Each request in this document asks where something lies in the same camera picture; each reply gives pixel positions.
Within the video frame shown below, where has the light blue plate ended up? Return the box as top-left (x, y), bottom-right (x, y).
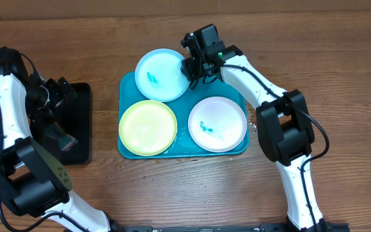
top-left (135, 48), bottom-right (189, 102)

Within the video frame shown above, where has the yellow plate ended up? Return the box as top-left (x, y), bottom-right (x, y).
top-left (119, 100), bottom-right (178, 157)

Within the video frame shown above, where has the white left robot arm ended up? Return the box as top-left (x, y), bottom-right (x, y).
top-left (0, 46), bottom-right (119, 231)

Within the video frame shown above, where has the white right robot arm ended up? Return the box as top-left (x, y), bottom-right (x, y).
top-left (181, 24), bottom-right (330, 231)

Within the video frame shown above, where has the black plastic tray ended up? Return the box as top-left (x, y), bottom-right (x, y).
top-left (30, 82), bottom-right (92, 165)

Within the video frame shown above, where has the teal plastic tray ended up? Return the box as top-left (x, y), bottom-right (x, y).
top-left (119, 72), bottom-right (249, 159)

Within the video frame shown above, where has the pink plate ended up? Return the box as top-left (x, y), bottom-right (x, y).
top-left (188, 97), bottom-right (247, 153)

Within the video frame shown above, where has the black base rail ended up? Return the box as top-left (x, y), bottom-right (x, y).
top-left (111, 221), bottom-right (350, 232)

